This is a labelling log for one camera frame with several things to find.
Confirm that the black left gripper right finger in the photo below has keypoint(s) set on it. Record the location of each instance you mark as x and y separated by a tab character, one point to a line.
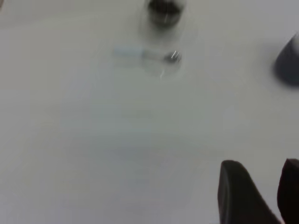
289	191

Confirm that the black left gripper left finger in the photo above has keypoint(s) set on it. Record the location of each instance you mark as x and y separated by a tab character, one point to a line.
240	198

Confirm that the dark grey ceramic mug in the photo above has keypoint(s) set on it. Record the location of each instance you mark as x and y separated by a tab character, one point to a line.
288	65

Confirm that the dark coffee beans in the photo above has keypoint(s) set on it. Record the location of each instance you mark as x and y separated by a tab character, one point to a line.
163	11

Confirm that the clear glass dish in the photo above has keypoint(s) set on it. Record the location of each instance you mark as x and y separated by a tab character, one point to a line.
168	68

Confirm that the clear glass jar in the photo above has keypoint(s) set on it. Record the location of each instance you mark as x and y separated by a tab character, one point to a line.
163	30

